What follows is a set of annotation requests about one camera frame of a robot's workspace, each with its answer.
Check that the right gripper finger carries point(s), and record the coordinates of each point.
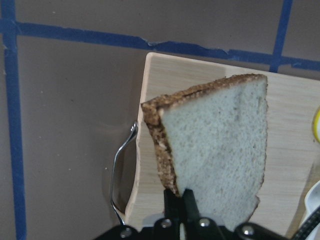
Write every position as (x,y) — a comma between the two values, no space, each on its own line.
(190,211)

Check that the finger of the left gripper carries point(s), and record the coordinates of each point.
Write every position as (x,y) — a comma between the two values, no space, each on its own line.
(173,207)

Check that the bread slice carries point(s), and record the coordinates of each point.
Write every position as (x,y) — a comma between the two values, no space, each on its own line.
(212,139)

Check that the wooden cutting board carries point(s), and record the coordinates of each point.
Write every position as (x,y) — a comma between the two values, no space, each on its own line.
(293,154)

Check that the white knife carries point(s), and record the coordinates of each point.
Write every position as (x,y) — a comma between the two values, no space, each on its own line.
(312,200)

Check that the lemon half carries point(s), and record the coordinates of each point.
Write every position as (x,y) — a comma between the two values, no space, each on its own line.
(315,127)

